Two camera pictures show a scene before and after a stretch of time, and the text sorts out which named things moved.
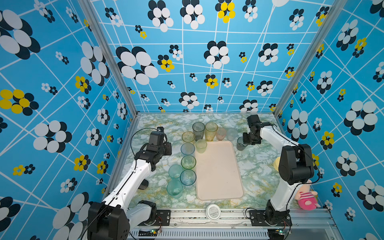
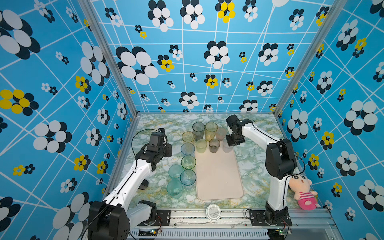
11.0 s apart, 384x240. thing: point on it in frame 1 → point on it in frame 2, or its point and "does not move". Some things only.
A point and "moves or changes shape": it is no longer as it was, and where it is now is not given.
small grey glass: x=240 y=145 → x=214 y=145
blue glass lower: x=188 y=178 does not move
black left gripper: x=168 y=151 does not move
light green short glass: x=201 y=145 does not move
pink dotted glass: x=221 y=133 does not move
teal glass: x=175 y=170 does not move
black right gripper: x=245 y=134 → x=230 y=143
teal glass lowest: x=174 y=188 does not move
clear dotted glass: x=231 y=134 moves or changes shape
